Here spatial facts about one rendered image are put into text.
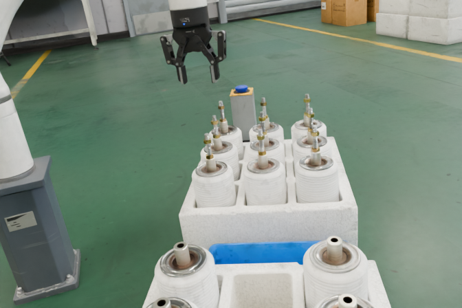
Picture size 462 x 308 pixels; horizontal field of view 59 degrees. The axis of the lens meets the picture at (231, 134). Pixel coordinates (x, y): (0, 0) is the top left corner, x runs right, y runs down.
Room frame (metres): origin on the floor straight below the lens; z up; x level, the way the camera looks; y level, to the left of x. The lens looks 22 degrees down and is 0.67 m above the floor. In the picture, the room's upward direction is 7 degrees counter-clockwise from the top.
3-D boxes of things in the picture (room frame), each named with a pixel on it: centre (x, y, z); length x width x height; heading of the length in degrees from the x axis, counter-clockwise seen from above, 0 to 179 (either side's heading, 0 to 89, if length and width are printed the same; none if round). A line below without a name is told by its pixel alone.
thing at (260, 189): (0.83, -0.06, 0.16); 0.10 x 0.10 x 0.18
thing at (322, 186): (0.81, -0.18, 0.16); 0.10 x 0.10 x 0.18
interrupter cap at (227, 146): (0.96, 0.04, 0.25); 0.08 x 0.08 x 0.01
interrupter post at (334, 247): (0.50, -0.13, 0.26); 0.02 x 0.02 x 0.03
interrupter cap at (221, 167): (0.85, 0.05, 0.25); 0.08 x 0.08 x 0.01
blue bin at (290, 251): (0.67, -0.06, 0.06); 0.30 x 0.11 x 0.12; 81
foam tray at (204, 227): (0.95, -0.08, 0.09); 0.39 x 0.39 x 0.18; 81
